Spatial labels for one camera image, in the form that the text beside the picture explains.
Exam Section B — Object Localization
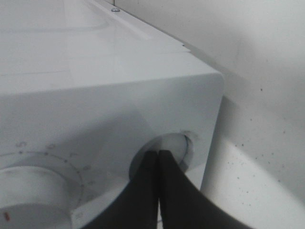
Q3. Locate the white microwave oven body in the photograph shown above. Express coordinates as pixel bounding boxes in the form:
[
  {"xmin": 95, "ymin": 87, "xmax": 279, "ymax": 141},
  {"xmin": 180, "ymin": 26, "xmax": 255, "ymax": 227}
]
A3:
[{"xmin": 0, "ymin": 0, "xmax": 224, "ymax": 229}]

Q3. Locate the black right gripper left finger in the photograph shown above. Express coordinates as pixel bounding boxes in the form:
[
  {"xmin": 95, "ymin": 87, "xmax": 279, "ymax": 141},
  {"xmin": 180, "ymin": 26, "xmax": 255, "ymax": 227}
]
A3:
[{"xmin": 84, "ymin": 151, "xmax": 159, "ymax": 229}]

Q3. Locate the white timer knob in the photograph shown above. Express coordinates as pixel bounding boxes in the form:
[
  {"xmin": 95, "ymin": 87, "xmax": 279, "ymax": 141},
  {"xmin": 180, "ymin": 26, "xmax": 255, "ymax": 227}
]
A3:
[{"xmin": 0, "ymin": 166, "xmax": 81, "ymax": 229}]

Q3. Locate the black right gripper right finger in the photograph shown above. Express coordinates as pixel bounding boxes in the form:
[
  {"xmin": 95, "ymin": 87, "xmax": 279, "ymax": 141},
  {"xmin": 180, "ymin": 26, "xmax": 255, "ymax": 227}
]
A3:
[{"xmin": 158, "ymin": 150, "xmax": 248, "ymax": 229}]

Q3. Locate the round white door button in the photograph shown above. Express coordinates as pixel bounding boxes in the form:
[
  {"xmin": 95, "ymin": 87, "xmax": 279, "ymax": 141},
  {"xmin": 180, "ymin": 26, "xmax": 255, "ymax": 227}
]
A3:
[{"xmin": 129, "ymin": 133, "xmax": 193, "ymax": 180}]

